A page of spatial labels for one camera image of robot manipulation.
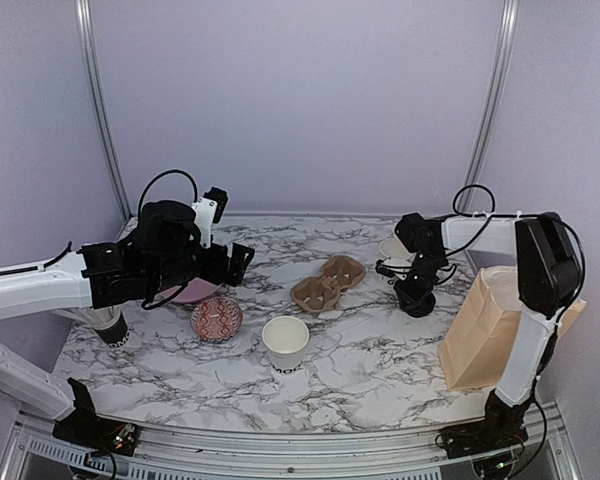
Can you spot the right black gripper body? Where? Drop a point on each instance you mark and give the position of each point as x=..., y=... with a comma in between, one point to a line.
x=424, y=281

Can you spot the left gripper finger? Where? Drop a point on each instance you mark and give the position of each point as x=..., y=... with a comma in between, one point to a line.
x=241, y=257
x=235, y=276

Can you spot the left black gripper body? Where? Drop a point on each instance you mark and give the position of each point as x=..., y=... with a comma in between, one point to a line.
x=217, y=271

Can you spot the black cup lid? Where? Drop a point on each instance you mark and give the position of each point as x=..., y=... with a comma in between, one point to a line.
x=419, y=310

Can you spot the white paper cup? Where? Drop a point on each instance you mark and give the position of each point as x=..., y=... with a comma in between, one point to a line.
x=392, y=247
x=286, y=340

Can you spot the brown cardboard cup carrier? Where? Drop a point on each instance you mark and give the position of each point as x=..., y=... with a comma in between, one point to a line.
x=317, y=294

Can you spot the brown paper bag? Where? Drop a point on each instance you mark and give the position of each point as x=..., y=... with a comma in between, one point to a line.
x=478, y=349

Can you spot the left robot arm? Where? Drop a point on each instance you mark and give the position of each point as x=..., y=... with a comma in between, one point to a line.
x=171, y=245

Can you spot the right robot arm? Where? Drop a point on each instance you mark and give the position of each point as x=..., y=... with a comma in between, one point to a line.
x=550, y=275

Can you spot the pink plate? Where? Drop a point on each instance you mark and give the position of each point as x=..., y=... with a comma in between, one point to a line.
x=197, y=289

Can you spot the red patterned bowl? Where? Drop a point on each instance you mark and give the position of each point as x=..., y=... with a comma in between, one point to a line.
x=216, y=320

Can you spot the black cup with straws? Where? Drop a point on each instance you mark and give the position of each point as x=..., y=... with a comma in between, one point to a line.
x=108, y=323

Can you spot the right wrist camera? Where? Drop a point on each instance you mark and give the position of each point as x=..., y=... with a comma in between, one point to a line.
x=393, y=268

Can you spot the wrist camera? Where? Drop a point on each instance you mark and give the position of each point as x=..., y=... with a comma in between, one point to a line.
x=208, y=211
x=393, y=268

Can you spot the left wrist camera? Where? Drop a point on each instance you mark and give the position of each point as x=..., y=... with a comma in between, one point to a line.
x=208, y=211

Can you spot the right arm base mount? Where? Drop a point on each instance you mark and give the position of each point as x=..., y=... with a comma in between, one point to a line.
x=471, y=439

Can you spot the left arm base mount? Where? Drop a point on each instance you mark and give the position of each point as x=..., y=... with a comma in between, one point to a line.
x=101, y=434

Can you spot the left aluminium frame post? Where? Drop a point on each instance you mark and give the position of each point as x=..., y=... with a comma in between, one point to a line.
x=93, y=77

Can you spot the aluminium frame post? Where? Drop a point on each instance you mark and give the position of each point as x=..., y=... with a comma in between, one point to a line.
x=93, y=77
x=495, y=90

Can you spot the right aluminium frame post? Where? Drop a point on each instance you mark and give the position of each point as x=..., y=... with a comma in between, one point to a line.
x=495, y=90

